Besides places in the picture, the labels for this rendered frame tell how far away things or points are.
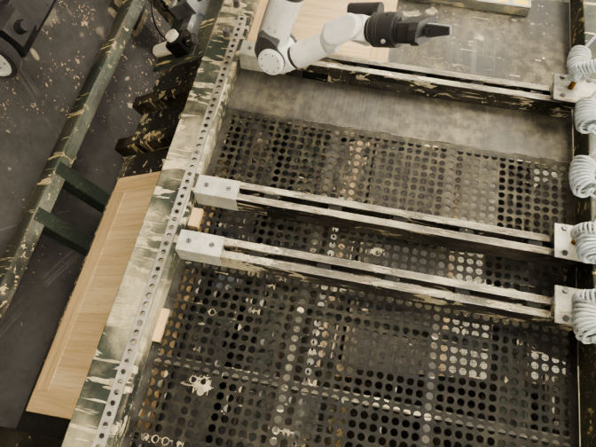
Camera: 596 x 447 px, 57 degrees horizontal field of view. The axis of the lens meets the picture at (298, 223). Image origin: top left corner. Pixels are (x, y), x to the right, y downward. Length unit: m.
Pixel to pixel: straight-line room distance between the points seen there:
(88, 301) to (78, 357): 0.21
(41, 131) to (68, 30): 0.48
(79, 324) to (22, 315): 0.35
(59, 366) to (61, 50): 1.30
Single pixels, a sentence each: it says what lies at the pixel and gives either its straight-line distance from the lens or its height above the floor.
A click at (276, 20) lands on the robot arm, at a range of 1.59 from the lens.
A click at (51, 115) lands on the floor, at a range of 2.49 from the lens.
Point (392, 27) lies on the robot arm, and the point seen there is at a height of 1.51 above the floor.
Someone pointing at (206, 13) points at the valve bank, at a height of 0.74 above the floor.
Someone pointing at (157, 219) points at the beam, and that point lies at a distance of 1.61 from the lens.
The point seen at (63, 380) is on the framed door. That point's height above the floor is 0.38.
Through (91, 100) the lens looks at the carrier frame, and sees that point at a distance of 2.39.
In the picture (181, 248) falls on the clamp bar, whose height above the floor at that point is 0.94.
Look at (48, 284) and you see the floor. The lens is 2.39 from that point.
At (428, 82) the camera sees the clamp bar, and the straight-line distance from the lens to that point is 1.85.
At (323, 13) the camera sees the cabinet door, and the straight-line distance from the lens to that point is 2.09.
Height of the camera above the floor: 2.00
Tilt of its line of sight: 32 degrees down
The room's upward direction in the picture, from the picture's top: 85 degrees clockwise
